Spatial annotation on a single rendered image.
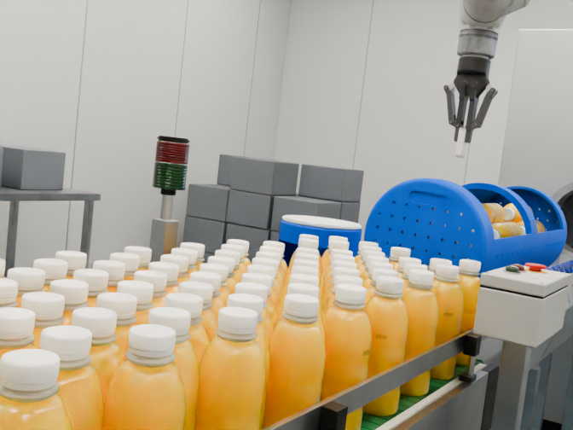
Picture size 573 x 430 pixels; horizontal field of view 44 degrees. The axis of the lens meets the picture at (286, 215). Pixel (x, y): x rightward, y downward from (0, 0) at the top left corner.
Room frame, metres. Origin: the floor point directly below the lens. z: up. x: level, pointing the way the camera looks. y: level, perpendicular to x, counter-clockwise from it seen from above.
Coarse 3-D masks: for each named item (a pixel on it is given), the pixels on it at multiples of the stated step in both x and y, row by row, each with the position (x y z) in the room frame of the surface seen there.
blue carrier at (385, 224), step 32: (416, 192) 1.55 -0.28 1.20; (448, 192) 1.51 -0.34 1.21; (480, 192) 2.10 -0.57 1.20; (512, 192) 1.88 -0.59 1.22; (384, 224) 1.58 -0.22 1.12; (416, 224) 1.54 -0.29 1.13; (448, 224) 1.50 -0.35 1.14; (480, 224) 1.47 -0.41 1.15; (544, 224) 2.22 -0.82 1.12; (416, 256) 1.53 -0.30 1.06; (448, 256) 1.50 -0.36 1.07; (480, 256) 1.46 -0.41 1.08; (512, 256) 1.66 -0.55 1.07; (544, 256) 1.98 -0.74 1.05
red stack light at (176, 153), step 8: (160, 144) 1.33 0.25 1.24; (168, 144) 1.33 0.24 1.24; (176, 144) 1.33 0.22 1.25; (184, 144) 1.34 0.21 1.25; (160, 152) 1.33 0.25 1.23; (168, 152) 1.33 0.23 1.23; (176, 152) 1.33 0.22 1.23; (184, 152) 1.34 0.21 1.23; (160, 160) 1.33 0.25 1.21; (168, 160) 1.32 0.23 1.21; (176, 160) 1.33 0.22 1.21; (184, 160) 1.34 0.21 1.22
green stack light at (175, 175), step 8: (160, 168) 1.33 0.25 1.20; (168, 168) 1.32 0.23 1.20; (176, 168) 1.33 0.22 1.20; (184, 168) 1.34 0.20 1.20; (160, 176) 1.33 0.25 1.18; (168, 176) 1.33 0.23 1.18; (176, 176) 1.33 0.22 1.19; (184, 176) 1.35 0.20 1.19; (160, 184) 1.33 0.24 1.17; (168, 184) 1.32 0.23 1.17; (176, 184) 1.33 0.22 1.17; (184, 184) 1.35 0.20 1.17
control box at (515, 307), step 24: (480, 288) 1.10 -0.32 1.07; (504, 288) 1.08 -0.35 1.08; (528, 288) 1.06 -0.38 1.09; (552, 288) 1.10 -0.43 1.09; (480, 312) 1.10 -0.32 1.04; (504, 312) 1.08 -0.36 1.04; (528, 312) 1.06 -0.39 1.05; (552, 312) 1.12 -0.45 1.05; (504, 336) 1.08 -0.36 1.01; (528, 336) 1.06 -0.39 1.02
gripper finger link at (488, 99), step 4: (492, 88) 1.66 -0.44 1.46; (488, 92) 1.67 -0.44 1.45; (492, 92) 1.66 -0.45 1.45; (496, 92) 1.67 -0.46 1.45; (484, 96) 1.67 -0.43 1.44; (488, 96) 1.66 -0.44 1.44; (484, 100) 1.67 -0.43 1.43; (488, 100) 1.66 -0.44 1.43; (484, 104) 1.67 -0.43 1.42; (488, 104) 1.67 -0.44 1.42; (480, 108) 1.67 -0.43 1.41; (484, 108) 1.67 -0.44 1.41; (488, 108) 1.68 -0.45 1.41; (480, 112) 1.67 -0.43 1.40; (484, 112) 1.67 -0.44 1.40; (480, 116) 1.67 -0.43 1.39; (484, 116) 1.68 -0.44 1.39; (476, 120) 1.67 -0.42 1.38; (480, 120) 1.67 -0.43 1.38; (476, 124) 1.67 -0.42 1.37
